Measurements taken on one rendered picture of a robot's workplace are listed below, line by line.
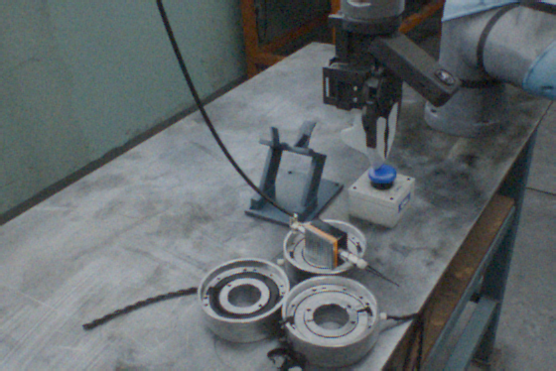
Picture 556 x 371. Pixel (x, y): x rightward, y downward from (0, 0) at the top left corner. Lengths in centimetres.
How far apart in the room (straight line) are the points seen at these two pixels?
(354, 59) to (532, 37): 29
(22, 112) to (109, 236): 149
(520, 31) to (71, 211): 72
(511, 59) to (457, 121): 17
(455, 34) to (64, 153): 179
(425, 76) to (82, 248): 51
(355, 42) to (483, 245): 60
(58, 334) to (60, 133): 174
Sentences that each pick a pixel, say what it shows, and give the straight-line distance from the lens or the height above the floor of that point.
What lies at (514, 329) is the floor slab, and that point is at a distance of 183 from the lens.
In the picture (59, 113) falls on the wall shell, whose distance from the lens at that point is 240.
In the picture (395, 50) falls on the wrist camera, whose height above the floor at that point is 105.
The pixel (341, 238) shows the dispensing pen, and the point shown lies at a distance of 67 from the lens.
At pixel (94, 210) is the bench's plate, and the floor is 80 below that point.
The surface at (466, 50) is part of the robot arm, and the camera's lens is 99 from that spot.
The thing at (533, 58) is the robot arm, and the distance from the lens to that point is 90.
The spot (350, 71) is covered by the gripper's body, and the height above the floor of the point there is 102.
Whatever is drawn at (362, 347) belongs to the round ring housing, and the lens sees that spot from 61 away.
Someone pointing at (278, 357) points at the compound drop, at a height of 80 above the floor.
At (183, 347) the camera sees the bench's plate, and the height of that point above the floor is 80.
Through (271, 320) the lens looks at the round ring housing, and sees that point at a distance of 64.
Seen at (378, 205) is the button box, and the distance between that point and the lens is 79.
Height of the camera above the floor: 129
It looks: 33 degrees down
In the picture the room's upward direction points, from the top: 4 degrees counter-clockwise
